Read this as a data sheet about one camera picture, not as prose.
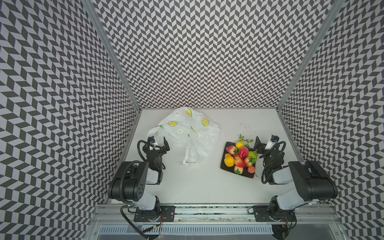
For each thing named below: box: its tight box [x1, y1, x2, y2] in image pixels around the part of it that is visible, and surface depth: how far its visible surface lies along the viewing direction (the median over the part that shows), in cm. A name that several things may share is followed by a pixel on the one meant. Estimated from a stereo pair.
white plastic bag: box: [147, 106, 221, 166], surface depth 98 cm
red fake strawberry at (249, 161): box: [244, 156, 256, 167], surface depth 85 cm
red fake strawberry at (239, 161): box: [234, 156, 246, 168], surface depth 85 cm
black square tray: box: [220, 141, 256, 179], surface depth 87 cm
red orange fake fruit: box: [225, 145, 239, 155], surface depth 91 cm
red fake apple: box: [238, 146, 249, 159], surface depth 88 cm
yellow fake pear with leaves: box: [235, 134, 254, 149], surface depth 96 cm
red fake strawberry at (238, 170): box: [234, 166, 244, 175], surface depth 84 cm
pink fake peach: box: [247, 166, 256, 174], surface depth 85 cm
